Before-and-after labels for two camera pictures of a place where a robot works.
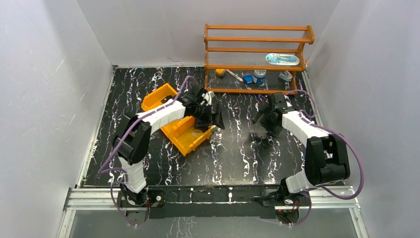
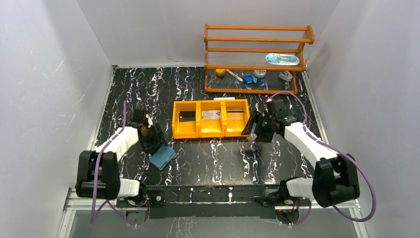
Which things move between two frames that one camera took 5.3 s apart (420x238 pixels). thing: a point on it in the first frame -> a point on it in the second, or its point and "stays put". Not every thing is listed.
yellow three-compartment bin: x=183 y=133 -> x=213 y=118
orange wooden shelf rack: x=254 y=59 stays put
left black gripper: x=209 y=115 -> x=154 y=137
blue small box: x=248 y=79 stays put
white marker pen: x=235 y=75 stays put
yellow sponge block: x=221 y=72 stays put
